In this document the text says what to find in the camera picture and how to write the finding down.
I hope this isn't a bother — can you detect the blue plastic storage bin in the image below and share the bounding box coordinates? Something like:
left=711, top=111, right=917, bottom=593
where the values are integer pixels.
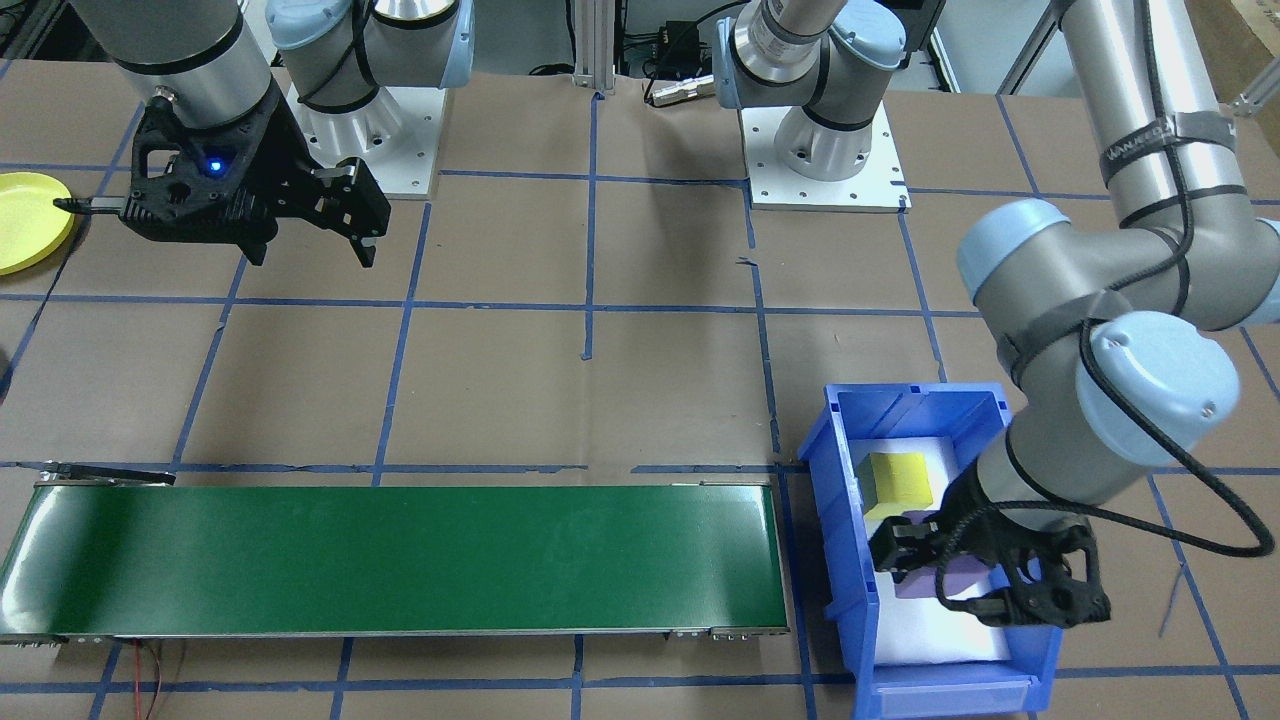
left=797, top=382, right=1064, bottom=720

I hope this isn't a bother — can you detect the yellow round plate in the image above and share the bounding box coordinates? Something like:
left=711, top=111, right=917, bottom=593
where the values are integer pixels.
left=0, top=172, right=77, bottom=276

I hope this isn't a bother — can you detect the black power adapter box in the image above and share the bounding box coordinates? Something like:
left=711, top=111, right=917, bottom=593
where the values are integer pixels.
left=655, top=20, right=701, bottom=63

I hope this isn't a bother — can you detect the green conveyor belt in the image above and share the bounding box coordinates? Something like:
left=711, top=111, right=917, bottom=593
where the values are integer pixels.
left=0, top=482, right=791, bottom=643

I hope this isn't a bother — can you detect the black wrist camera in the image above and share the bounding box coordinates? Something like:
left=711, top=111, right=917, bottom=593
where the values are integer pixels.
left=120, top=188, right=281, bottom=247
left=1000, top=540, right=1113, bottom=629

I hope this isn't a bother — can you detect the brown cardboard box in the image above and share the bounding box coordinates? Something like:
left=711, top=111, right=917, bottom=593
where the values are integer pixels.
left=1185, top=0, right=1280, bottom=113

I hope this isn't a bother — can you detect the yellow foam block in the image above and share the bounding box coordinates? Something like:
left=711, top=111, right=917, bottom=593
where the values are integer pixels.
left=860, top=452, right=935, bottom=522

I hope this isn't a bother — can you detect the red conveyor power wire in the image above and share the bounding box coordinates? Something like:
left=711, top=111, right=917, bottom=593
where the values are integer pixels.
left=128, top=640, right=169, bottom=720

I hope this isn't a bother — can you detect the silver cylindrical connector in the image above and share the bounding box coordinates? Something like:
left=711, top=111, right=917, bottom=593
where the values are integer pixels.
left=645, top=75, right=723, bottom=107

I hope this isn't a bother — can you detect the black conveyor end bracket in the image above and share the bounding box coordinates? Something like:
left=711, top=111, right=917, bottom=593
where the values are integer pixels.
left=40, top=461, right=177, bottom=487

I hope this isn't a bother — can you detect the purple foam block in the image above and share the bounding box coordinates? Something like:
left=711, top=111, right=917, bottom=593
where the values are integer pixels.
left=895, top=510, right=993, bottom=603

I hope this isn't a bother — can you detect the aluminium extrusion post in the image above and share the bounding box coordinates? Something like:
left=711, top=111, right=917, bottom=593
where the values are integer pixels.
left=572, top=0, right=617, bottom=94

